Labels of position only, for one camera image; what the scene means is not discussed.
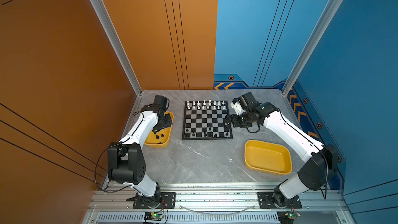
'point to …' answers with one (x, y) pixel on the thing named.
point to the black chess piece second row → (210, 128)
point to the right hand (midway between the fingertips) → (229, 123)
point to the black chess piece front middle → (211, 134)
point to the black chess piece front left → (204, 134)
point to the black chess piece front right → (215, 136)
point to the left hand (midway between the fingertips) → (166, 123)
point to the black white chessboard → (204, 120)
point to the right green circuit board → (287, 217)
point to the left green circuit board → (153, 216)
